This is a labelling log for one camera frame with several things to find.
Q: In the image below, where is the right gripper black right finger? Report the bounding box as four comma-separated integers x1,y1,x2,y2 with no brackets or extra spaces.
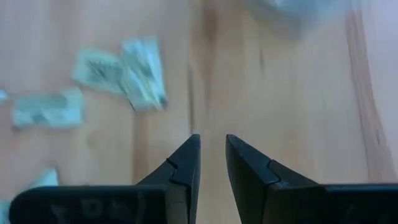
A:
225,134,398,224

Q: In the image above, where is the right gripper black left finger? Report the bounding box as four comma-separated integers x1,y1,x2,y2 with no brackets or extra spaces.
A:
9,134,202,224

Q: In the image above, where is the clear plastic container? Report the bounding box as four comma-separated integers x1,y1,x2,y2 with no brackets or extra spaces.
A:
248,0,346,35

